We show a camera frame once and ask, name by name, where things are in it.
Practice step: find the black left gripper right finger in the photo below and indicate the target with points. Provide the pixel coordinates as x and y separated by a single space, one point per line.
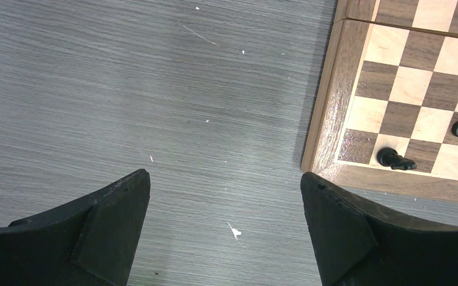
359 242

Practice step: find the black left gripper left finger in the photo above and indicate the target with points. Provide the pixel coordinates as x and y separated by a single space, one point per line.
91 240

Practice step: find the black knight piece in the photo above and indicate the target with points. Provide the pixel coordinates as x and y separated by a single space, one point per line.
388 157

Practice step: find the wooden chess board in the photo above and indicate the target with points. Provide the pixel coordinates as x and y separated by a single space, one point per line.
390 79

